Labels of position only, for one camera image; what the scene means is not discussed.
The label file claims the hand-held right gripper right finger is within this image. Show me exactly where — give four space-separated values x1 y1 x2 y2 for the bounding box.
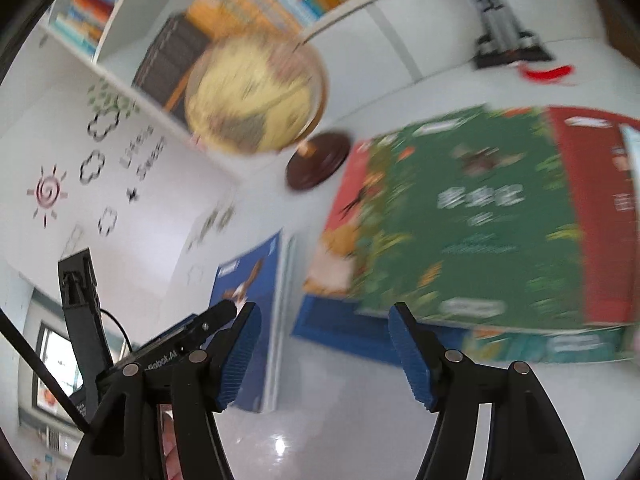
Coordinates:
388 302 586 480

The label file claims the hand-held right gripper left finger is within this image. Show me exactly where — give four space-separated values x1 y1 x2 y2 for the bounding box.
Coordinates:
65 301 263 480

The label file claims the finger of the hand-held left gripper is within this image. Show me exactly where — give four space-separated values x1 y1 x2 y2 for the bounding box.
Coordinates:
162 299 237 358

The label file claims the blue illustrated book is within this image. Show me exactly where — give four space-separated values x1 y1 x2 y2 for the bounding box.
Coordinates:
207 230 296 413

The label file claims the large plain blue book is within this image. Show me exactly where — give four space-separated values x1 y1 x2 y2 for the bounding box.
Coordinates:
292 292 481 366

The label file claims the dark green leafy book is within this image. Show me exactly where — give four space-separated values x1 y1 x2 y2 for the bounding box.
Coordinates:
350 105 588 331

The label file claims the red cover book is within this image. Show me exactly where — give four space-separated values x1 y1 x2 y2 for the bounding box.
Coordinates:
545 105 640 331

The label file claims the light blue cartoon book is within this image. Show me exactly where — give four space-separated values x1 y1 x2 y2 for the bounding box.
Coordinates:
617 122 640 186

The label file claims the yellow desk globe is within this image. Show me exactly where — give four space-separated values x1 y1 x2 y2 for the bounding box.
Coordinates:
184 35 353 192

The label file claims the set of dark grey volumes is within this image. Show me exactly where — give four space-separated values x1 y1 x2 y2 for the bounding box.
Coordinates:
132 14 213 121

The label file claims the red tassel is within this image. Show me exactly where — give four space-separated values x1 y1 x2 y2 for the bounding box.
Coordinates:
520 62 576 83

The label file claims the black fan stand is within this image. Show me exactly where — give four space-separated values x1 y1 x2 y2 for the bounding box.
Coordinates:
447 0 556 68

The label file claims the black cable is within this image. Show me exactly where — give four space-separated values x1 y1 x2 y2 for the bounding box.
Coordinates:
99 307 136 353
0 307 93 436

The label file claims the red sun wall decal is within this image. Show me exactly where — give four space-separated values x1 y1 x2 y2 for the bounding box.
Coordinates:
27 165 68 228

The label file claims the black text wall decal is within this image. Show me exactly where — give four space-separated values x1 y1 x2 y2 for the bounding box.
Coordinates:
120 127 168 181

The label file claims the green tree wall decal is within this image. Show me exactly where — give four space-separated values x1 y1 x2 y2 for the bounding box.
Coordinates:
87 77 143 118

